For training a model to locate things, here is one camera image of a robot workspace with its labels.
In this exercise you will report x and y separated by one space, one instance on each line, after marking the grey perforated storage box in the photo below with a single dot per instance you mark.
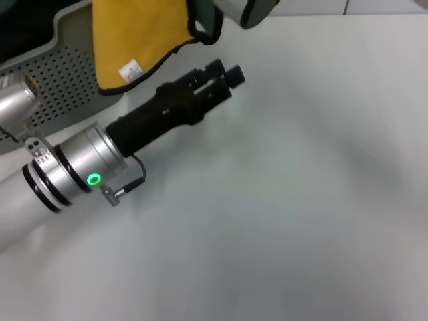
63 77

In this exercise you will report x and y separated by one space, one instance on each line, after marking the yellow towel black trim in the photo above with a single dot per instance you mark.
133 33

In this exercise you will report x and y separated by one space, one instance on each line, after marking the silver wrist clamp bracket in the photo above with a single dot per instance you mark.
38 150

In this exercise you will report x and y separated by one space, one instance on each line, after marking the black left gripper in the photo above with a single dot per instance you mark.
160 113

